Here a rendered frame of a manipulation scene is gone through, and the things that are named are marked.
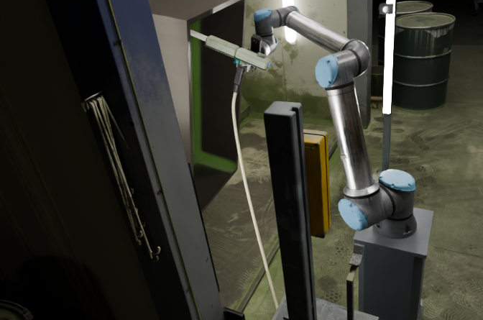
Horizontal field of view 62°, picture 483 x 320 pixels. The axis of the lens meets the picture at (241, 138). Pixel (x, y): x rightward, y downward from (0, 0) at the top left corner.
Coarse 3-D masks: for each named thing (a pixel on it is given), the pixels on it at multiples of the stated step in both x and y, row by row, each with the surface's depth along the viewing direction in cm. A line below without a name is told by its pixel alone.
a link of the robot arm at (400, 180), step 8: (384, 176) 173; (392, 176) 173; (400, 176) 173; (408, 176) 172; (384, 184) 170; (392, 184) 168; (400, 184) 167; (408, 184) 168; (392, 192) 168; (400, 192) 167; (408, 192) 168; (392, 200) 167; (400, 200) 168; (408, 200) 170; (392, 208) 167; (400, 208) 170; (408, 208) 172; (392, 216) 175; (400, 216) 174
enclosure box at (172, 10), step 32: (160, 0) 192; (192, 0) 194; (224, 0) 197; (160, 32) 176; (224, 32) 231; (192, 64) 251; (224, 64) 241; (192, 96) 263; (224, 96) 253; (192, 128) 199; (224, 128) 266; (192, 160) 210; (224, 160) 280
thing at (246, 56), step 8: (192, 32) 181; (208, 40) 178; (216, 40) 177; (224, 40) 179; (216, 48) 178; (224, 48) 176; (232, 48) 175; (240, 48) 176; (232, 56) 177; (240, 56) 175; (248, 56) 173; (256, 56) 173; (264, 56) 172; (240, 64) 178; (256, 64) 173; (264, 64) 172; (240, 72) 180; (240, 80) 182
